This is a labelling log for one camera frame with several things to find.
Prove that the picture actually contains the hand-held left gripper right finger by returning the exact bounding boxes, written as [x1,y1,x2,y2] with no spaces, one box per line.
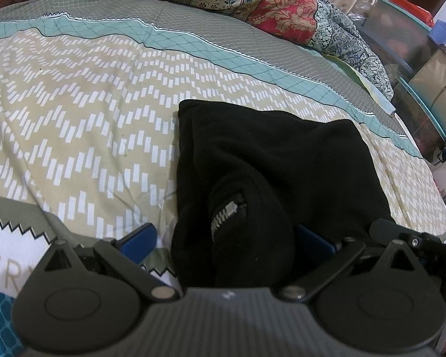
[280,224,425,303]

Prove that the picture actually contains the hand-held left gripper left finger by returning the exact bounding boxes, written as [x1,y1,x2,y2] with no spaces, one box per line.
[40,222,181,303]

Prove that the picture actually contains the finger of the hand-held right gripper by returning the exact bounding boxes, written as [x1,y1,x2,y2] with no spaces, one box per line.
[367,218,446,250]

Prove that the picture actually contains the black pants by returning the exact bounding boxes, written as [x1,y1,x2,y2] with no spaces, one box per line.
[170,98,397,291]

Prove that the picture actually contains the clear storage box teal lid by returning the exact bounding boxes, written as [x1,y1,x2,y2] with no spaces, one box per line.
[390,77,446,161]
[357,0,436,79]

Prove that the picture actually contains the patterned bed sheet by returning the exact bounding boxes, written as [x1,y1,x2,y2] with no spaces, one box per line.
[0,0,446,328]

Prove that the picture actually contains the cardboard box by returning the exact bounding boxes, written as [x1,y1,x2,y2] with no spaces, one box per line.
[409,48,446,139]

